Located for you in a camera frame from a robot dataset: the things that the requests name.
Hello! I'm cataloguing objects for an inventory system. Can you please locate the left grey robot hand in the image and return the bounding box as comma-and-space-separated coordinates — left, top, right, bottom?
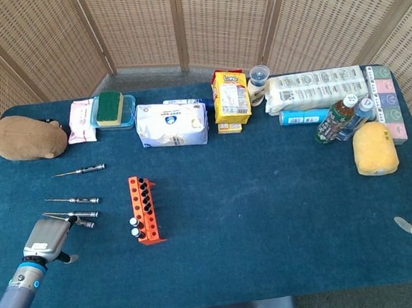
19, 214, 84, 270

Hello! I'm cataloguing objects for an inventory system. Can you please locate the orange tube rack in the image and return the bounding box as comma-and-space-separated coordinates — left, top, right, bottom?
127, 172, 168, 248

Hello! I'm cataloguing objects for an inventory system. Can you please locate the yellow bread plush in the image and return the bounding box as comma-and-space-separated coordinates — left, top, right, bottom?
350, 118, 401, 179

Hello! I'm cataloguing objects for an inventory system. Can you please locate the brown capybara plush toy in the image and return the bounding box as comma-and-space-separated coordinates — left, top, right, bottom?
0, 109, 71, 166

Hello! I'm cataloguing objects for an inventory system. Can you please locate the pink wet wipes pack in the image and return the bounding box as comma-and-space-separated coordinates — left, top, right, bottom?
63, 98, 100, 146

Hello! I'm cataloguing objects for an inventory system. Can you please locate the multicolour tissue pack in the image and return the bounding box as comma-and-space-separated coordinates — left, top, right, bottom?
362, 61, 411, 148

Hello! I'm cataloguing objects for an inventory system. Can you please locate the blue label drink bottle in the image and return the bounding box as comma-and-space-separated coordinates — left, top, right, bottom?
331, 96, 380, 142

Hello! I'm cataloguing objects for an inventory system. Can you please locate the green tea bottle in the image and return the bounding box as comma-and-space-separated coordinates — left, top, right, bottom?
310, 92, 363, 146

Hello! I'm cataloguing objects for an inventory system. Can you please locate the green yellow sponge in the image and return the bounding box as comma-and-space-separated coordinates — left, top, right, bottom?
92, 89, 128, 129

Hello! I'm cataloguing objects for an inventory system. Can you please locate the clear plastic food container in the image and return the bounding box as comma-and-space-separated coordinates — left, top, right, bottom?
87, 91, 140, 134

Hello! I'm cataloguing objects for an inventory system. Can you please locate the white blue tissue pack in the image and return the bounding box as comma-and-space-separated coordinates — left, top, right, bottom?
132, 96, 211, 154

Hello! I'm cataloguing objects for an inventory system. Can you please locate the blue cylindrical can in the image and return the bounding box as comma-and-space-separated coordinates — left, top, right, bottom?
278, 104, 333, 130

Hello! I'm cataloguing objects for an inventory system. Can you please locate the white paper towel pack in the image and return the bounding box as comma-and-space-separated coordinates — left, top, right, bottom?
260, 64, 370, 117

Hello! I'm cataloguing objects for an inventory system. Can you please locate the blue felt table cover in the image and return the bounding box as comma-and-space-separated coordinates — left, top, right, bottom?
0, 57, 412, 308

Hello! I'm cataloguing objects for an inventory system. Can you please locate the small yellow box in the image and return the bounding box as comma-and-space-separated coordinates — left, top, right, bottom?
216, 119, 244, 136

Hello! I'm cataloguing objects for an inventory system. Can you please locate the mayonnaise squeeze bottle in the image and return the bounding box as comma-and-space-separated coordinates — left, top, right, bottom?
244, 63, 275, 108

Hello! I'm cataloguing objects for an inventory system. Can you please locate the yellow biscuit bag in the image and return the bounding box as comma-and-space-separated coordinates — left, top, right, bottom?
209, 66, 254, 128

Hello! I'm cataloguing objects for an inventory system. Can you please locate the woven folding screen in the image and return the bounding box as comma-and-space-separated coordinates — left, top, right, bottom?
0, 0, 412, 205

